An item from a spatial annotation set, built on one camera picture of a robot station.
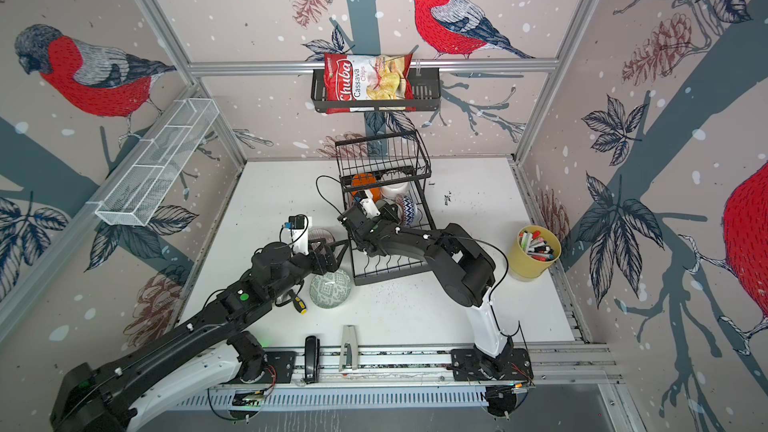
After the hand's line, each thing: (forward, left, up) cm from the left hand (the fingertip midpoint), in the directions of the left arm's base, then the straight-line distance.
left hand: (336, 243), depth 73 cm
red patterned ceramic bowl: (+17, -19, -10) cm, 28 cm away
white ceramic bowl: (+28, -14, -15) cm, 35 cm away
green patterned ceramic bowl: (-5, +4, -20) cm, 21 cm away
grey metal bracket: (-17, -3, -20) cm, 26 cm away
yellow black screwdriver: (-9, +12, -19) cm, 24 cm away
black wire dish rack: (+36, -16, -11) cm, 40 cm away
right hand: (+16, -14, -10) cm, 24 cm away
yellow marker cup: (+3, -56, -12) cm, 57 cm away
